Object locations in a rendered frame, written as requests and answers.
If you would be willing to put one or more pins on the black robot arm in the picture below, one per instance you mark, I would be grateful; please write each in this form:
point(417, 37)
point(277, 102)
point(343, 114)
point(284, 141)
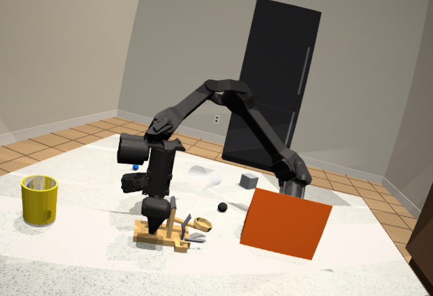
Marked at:
point(287, 166)

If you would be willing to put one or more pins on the black ball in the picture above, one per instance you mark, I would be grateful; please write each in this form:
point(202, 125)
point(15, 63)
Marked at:
point(222, 207)

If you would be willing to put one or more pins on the yellow cup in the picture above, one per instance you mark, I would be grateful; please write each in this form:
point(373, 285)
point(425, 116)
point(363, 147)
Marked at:
point(39, 200)

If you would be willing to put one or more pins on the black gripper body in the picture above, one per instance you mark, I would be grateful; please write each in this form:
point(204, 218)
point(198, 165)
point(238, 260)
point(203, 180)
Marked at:
point(158, 186)

